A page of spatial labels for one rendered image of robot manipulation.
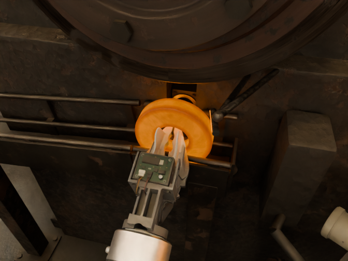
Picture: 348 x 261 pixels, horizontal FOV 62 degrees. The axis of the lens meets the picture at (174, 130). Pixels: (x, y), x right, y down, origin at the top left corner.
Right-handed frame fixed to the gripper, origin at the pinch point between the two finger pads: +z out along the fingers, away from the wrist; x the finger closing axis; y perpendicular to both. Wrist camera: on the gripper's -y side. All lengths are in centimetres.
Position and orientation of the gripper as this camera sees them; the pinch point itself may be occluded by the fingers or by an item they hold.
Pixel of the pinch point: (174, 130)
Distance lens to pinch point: 55.8
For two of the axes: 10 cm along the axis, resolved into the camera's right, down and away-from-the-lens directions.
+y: -0.7, -4.9, -8.7
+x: -9.7, -1.6, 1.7
